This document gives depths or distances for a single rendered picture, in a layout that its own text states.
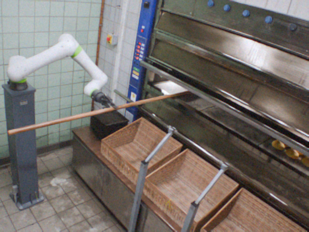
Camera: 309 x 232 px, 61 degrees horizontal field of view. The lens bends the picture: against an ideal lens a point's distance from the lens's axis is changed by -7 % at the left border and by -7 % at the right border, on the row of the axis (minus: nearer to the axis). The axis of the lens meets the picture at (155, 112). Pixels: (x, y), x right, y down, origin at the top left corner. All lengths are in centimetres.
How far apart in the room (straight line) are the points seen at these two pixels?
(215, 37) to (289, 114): 77
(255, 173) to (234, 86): 65
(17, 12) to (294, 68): 235
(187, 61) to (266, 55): 69
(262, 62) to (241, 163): 76
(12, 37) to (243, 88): 210
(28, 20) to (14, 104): 93
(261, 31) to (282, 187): 108
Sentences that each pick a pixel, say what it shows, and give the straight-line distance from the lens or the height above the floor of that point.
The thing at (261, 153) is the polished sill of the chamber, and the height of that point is 117.
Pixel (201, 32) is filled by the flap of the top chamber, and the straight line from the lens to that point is 220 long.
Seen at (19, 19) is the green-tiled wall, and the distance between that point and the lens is 285.
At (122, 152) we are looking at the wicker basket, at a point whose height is 59.
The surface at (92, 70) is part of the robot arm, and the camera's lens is 227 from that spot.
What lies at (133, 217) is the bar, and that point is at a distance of 234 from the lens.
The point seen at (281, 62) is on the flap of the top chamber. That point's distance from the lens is 189.
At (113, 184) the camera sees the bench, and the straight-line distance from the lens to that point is 252.
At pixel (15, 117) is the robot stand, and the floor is 99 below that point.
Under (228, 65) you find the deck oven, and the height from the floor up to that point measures 165.
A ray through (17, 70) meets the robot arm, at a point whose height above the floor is 142.
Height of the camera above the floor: 214
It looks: 26 degrees down
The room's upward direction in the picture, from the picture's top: 11 degrees clockwise
